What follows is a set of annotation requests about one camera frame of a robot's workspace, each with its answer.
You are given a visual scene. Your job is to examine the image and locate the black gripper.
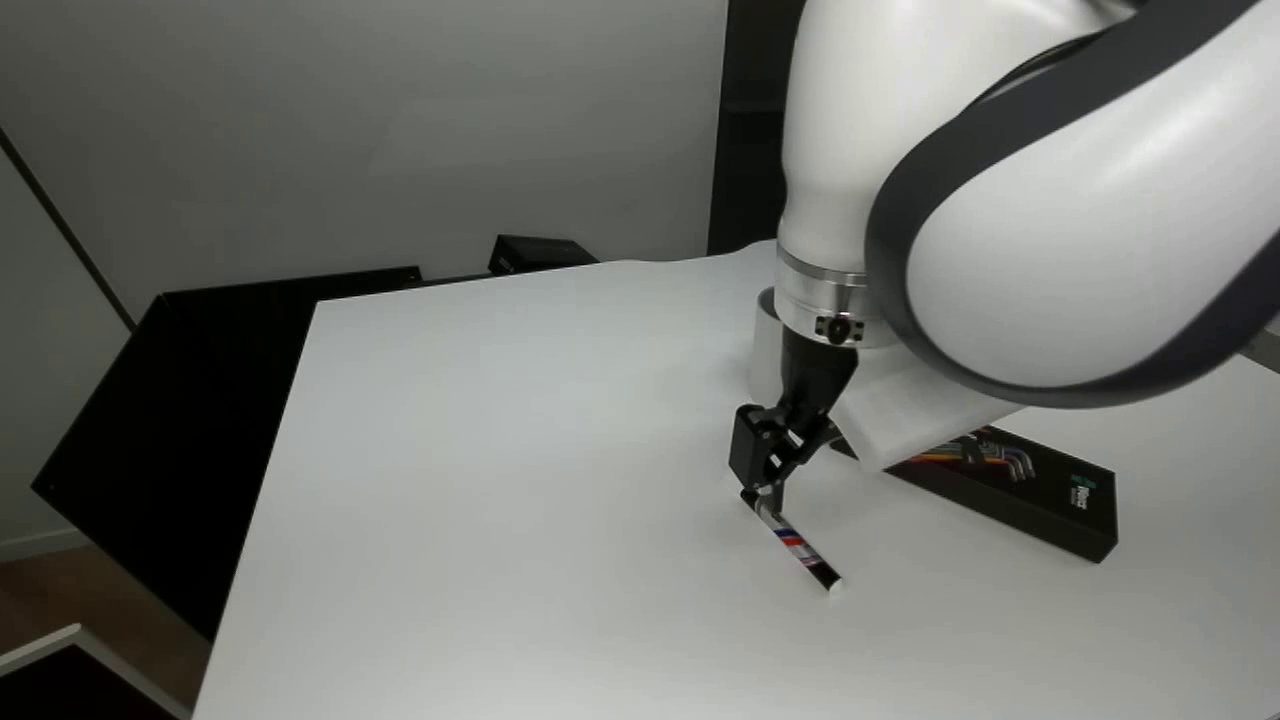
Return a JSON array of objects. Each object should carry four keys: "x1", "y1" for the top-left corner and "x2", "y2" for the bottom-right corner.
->
[{"x1": 728, "y1": 332, "x2": 859, "y2": 508}]

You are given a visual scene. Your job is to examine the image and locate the black flat printed box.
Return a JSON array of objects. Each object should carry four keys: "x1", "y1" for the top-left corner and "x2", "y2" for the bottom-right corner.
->
[{"x1": 893, "y1": 426, "x2": 1118, "y2": 562}]

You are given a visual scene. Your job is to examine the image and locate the dark vertical wall pillar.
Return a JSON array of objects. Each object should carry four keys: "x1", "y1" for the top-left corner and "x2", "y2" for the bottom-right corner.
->
[{"x1": 709, "y1": 0, "x2": 802, "y2": 250}]

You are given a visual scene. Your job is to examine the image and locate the black chair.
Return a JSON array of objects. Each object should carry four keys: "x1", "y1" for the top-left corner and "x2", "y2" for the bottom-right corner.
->
[{"x1": 30, "y1": 262, "x2": 420, "y2": 639}]

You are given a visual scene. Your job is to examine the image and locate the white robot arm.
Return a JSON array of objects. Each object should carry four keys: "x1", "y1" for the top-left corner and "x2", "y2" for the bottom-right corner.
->
[{"x1": 731, "y1": 0, "x2": 1280, "y2": 508}]

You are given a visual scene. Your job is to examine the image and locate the black side table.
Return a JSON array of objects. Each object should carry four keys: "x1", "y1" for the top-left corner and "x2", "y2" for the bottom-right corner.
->
[{"x1": 486, "y1": 236, "x2": 593, "y2": 275}]

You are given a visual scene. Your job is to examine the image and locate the black pen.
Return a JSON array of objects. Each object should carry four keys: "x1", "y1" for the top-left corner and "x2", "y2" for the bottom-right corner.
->
[{"x1": 740, "y1": 488, "x2": 843, "y2": 592}]

